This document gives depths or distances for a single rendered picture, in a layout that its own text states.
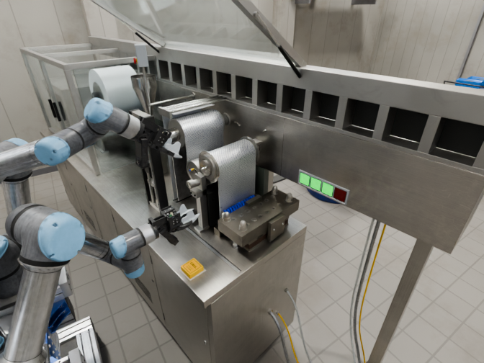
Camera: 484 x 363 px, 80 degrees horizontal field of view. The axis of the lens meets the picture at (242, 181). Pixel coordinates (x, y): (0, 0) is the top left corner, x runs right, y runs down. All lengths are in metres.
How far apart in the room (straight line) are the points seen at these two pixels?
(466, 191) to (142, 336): 1.96
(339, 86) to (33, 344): 1.23
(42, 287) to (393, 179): 1.13
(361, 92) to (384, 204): 0.42
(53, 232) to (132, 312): 1.60
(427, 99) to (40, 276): 1.19
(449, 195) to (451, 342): 1.55
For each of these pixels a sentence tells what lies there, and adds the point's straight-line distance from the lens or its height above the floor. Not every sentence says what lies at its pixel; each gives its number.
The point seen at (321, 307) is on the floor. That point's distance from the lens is 2.35.
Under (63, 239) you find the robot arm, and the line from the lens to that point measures 0.89.
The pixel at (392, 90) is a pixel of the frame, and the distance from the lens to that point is 1.09.
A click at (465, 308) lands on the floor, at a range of 2.78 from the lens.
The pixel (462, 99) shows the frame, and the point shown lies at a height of 1.63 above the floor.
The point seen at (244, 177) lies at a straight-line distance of 1.39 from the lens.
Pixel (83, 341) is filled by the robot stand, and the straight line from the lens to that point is 2.09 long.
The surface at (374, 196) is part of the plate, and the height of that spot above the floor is 1.24.
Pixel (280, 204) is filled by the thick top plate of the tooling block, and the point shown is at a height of 1.03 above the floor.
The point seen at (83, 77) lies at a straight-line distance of 2.01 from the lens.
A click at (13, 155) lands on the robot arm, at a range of 1.08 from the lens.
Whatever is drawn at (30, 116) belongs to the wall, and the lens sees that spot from 4.40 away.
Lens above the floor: 1.85
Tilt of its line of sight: 31 degrees down
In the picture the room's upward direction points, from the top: straight up
